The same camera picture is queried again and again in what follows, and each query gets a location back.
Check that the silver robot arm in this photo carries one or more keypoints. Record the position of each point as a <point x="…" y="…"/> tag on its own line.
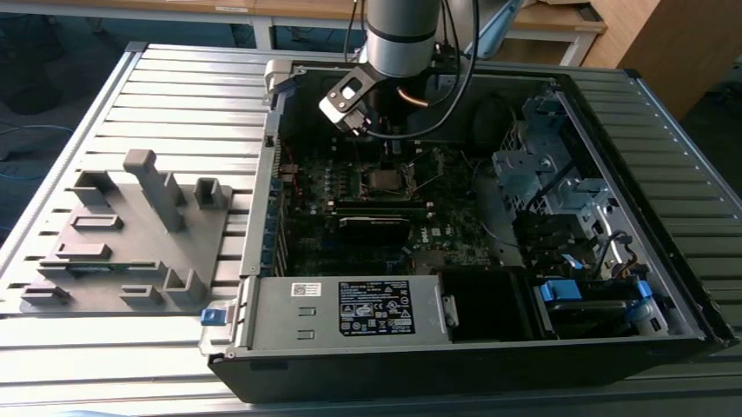
<point x="399" y="52"/>

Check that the CPU socket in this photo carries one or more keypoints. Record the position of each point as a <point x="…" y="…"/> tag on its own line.
<point x="365" y="182"/>

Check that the silver metal drive cage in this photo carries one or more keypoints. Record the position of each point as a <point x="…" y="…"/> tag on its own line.
<point x="515" y="165"/>

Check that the black graphics card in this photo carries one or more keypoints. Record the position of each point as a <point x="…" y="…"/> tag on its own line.
<point x="374" y="234"/>

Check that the green motherboard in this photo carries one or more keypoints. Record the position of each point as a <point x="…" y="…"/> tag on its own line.
<point x="458" y="226"/>

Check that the grey slanted plate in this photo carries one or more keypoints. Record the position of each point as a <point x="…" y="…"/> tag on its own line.
<point x="498" y="217"/>

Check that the small chipset heatsink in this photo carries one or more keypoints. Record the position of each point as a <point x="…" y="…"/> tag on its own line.
<point x="429" y="259"/>

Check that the wooden desk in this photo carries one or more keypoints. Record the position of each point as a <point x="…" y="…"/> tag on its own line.
<point x="174" y="5"/>

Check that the hard disk in blue carrier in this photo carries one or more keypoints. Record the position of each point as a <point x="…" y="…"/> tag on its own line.
<point x="559" y="290"/>

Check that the wooden cabinet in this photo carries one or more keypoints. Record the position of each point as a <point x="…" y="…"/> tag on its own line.
<point x="666" y="43"/>

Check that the grey parts rack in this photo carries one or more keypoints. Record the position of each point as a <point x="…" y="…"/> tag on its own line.
<point x="144" y="243"/>

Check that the grey power supply unit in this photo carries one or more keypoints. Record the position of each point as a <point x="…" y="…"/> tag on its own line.
<point x="278" y="321"/>

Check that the blue case latch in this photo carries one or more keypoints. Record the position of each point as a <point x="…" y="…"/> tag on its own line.
<point x="211" y="317"/>

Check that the black PC case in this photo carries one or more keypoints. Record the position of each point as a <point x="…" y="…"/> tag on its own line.
<point x="406" y="378"/>

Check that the green RAM stick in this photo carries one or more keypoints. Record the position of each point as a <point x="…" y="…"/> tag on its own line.
<point x="92" y="270"/>

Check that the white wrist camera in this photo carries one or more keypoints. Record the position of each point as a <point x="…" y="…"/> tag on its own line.
<point x="345" y="93"/>

